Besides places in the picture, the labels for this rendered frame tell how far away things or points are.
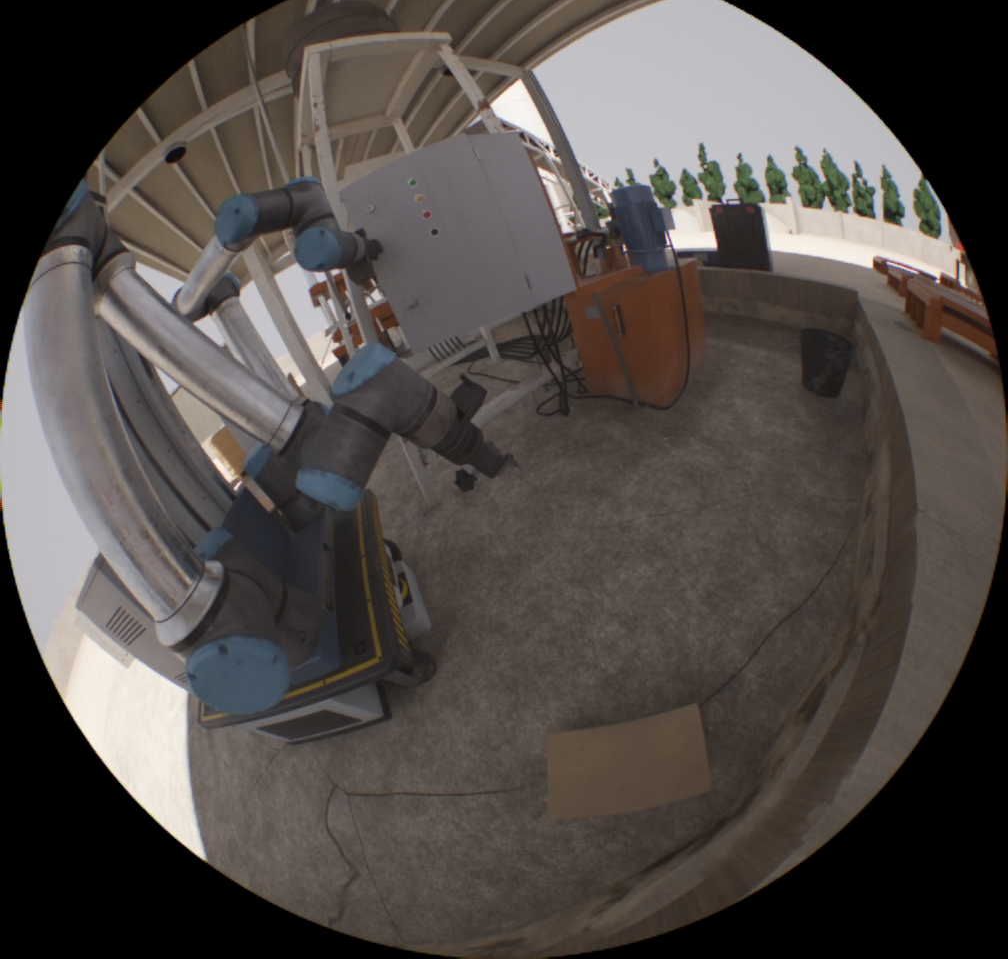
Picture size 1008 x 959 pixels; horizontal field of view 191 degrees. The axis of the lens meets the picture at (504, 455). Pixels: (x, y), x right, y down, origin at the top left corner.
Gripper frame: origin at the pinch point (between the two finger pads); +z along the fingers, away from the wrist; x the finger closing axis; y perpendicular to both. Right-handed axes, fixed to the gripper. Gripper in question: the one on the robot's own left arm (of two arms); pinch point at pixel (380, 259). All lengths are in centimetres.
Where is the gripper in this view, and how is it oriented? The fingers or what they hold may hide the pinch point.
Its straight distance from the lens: 96.9
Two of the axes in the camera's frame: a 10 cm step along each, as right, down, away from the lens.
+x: -9.4, 3.0, 1.6
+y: -3.4, -7.6, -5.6
